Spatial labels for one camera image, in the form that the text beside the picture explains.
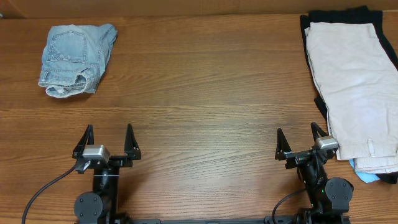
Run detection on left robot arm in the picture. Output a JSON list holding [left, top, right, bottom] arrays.
[[72, 124, 142, 224]]

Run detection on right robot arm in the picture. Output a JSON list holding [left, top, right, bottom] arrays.
[[271, 122, 354, 224]]

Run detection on light blue denim shorts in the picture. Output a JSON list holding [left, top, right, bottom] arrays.
[[38, 24, 118, 98]]

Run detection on pale pink folded shorts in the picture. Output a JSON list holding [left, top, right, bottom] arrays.
[[305, 22, 397, 174]]

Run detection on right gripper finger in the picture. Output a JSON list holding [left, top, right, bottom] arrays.
[[275, 128, 292, 161], [310, 122, 328, 141]]

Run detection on light blue cloth scrap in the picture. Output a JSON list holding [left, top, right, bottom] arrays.
[[349, 159, 380, 184]]

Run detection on black folded garment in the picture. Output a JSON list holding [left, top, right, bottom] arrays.
[[300, 6, 397, 184]]

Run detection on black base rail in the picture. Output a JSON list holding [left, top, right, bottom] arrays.
[[74, 215, 351, 224]]

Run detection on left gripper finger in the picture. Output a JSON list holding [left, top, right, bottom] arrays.
[[124, 124, 141, 160], [72, 124, 94, 158]]

